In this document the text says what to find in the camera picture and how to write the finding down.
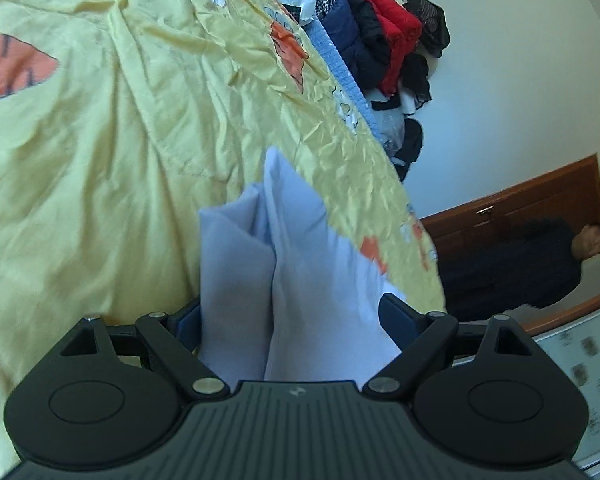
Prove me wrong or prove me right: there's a red knit garment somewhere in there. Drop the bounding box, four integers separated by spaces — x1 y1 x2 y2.
365 0 422 96

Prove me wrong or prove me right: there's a light lavender shirt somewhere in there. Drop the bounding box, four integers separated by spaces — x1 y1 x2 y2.
199 148 400 388

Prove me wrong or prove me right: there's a person in black clothes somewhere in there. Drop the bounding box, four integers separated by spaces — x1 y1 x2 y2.
438 218 600 322

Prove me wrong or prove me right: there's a blue knitted blanket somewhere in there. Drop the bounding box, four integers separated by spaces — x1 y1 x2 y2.
304 18 381 142

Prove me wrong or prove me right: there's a dark navy clothes pile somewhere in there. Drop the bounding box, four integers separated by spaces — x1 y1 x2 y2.
321 0 390 90

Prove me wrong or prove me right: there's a yellow carrot print bedsheet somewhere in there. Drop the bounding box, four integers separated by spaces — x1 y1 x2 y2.
0 0 443 477

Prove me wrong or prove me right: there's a brown wooden door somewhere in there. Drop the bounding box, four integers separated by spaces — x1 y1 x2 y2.
422 155 600 336

